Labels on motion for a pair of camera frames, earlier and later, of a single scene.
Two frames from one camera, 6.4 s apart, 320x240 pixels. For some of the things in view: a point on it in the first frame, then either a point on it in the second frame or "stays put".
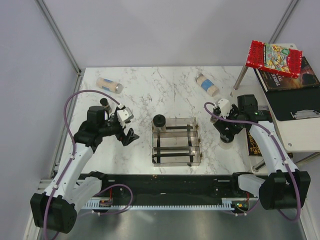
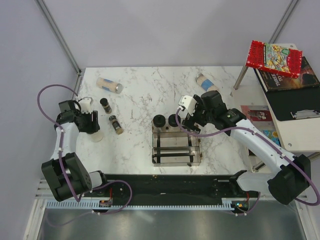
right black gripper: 221,126 to 199,105
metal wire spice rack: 179,146 stays put
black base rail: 170,189 stays put
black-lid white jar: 226,142 to 172,120
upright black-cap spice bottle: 104,102 stays put
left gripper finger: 133,137 to 95,125
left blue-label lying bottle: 109,84 stays put
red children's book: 275,58 stays put
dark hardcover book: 273,81 stays put
